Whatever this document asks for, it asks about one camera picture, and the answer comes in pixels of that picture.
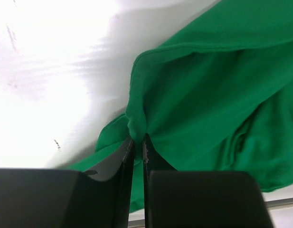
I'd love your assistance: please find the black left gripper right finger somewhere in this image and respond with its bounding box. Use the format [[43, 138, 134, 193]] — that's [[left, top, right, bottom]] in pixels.
[[142, 135, 273, 228]]

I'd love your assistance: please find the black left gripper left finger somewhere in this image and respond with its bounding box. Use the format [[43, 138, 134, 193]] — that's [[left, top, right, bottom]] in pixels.
[[0, 138, 134, 228]]

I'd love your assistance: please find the green t-shirt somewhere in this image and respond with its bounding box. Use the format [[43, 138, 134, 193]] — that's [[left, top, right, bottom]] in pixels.
[[70, 0, 293, 212]]

